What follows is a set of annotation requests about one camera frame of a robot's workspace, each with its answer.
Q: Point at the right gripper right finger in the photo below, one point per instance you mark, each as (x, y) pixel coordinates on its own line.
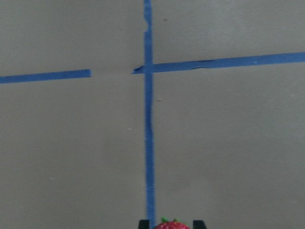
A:
(199, 224)

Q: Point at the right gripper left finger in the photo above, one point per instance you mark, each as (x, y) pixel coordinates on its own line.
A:
(144, 224)

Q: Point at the red strawberry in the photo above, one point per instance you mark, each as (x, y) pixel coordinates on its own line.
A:
(171, 224)

